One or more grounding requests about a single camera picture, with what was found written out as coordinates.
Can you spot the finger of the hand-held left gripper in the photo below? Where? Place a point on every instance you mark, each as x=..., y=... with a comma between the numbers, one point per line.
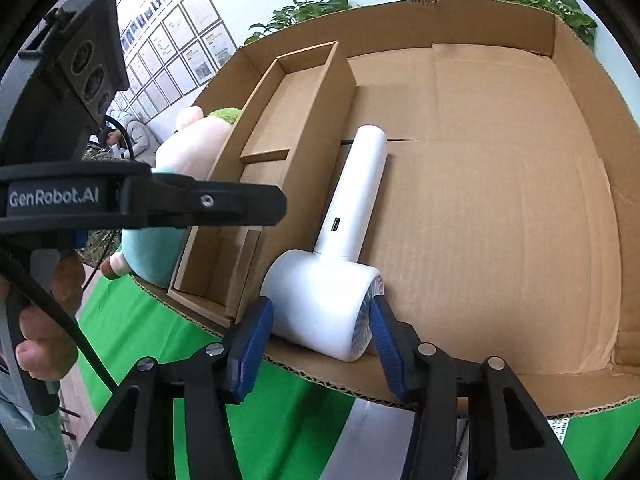
x=225, y=205

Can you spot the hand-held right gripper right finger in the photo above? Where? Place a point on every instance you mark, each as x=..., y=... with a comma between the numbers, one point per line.
x=387, y=345

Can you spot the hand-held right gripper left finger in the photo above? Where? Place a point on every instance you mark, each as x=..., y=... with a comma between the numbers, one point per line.
x=250, y=345

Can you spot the plush pig toy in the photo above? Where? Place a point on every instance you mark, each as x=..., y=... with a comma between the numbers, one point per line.
x=150, y=255

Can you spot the narrow brown cardboard box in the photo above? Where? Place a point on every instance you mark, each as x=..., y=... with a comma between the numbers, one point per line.
x=280, y=110

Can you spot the white hair dryer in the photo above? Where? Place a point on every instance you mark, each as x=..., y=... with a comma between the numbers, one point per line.
x=350, y=200

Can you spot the large cardboard box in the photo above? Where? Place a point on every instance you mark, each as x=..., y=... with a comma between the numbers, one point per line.
x=500, y=185

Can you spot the person's left hand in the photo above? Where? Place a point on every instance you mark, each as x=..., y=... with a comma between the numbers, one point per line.
x=45, y=340

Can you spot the green tablecloth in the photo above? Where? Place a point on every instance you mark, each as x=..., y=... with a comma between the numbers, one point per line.
x=300, y=420

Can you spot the white and green carton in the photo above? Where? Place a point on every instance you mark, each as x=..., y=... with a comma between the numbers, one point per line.
x=380, y=440

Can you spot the bushy potted green plant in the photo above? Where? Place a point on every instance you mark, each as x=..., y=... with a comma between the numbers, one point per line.
x=300, y=12

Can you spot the person's light blue trousers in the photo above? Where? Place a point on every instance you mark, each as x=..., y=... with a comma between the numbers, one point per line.
x=30, y=450

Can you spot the small potted green plant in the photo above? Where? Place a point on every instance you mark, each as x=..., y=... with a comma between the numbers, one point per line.
x=545, y=0

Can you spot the group of framed wall certificates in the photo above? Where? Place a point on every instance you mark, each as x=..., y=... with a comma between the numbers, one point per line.
x=190, y=40

